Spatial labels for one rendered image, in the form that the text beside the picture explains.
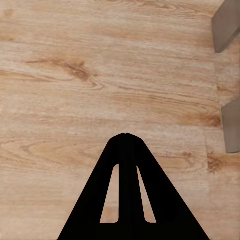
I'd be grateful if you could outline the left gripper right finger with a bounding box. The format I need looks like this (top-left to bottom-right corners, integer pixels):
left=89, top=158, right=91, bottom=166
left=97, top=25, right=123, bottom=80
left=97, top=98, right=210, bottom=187
left=125, top=133, right=210, bottom=240

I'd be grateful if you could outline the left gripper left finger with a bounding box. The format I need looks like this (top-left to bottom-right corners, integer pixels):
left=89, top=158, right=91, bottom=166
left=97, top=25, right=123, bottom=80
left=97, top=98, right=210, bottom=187
left=58, top=133, right=133, bottom=240

